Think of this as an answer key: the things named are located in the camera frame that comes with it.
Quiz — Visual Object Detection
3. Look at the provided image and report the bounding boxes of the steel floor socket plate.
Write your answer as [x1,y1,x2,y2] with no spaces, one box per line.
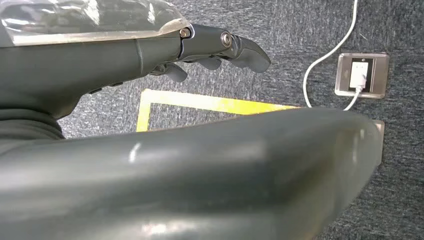
[334,52,390,100]

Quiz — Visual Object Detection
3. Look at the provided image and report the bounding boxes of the white power cable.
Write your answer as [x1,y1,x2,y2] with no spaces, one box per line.
[302,0,365,112]

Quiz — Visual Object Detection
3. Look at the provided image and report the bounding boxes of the ribbed grey left arm sleeve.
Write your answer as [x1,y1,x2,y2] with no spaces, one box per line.
[0,108,66,142]

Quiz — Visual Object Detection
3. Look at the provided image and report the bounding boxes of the yellow floor tape marking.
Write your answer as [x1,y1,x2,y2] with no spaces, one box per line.
[135,88,301,133]

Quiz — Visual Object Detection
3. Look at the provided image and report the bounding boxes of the white plug adapter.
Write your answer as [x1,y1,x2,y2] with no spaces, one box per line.
[349,61,370,92]

